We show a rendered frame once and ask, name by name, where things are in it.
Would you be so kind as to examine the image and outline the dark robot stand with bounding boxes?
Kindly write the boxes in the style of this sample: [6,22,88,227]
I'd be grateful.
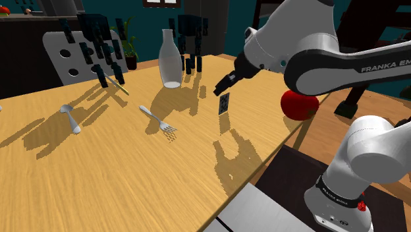
[255,144,411,232]

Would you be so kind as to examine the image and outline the silver spoon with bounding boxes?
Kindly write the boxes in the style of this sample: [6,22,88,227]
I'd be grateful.
[59,103,82,135]

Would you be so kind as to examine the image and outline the dark counter cabinet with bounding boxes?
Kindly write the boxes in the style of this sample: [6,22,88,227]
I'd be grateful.
[0,5,81,100]

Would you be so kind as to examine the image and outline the silver fork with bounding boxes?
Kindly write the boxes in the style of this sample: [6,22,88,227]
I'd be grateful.
[138,105,178,134]

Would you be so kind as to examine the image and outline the clear glass bottle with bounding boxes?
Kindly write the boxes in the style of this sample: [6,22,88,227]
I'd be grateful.
[158,28,184,90]

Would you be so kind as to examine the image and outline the knife with yellow handle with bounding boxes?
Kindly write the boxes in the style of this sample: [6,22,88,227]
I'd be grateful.
[103,72,130,96]

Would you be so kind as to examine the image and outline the window with brown frame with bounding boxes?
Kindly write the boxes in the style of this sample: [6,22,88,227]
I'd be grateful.
[142,0,181,9]

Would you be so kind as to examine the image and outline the dark dotted flat rectangle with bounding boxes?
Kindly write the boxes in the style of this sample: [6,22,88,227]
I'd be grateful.
[218,92,231,116]

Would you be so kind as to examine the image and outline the green potted plant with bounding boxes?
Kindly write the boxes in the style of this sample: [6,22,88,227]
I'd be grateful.
[110,16,141,71]

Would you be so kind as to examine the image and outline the dark teal blocky object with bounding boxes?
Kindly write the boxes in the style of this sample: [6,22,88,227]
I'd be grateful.
[168,14,209,75]
[59,13,126,89]

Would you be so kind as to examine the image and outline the red tomato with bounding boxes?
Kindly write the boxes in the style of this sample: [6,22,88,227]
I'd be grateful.
[280,90,321,122]

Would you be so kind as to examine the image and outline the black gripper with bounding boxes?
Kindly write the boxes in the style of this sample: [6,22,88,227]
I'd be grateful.
[213,52,261,97]

